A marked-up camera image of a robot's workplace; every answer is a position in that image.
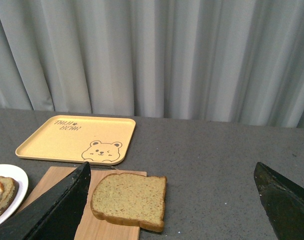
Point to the bread slice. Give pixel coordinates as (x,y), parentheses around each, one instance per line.
(131,199)

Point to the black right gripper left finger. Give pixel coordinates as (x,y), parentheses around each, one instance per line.
(56,214)

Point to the yellow bear tray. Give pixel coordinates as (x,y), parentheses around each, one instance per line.
(98,140)

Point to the white plate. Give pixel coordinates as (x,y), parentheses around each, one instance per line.
(21,177)

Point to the wooden cutting board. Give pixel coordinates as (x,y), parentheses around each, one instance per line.
(90,228)

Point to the bottom sandwich with filling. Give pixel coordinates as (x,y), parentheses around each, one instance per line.
(8,191)

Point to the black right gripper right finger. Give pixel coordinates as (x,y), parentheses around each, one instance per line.
(283,201)

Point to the grey curtain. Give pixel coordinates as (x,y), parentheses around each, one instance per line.
(215,60)

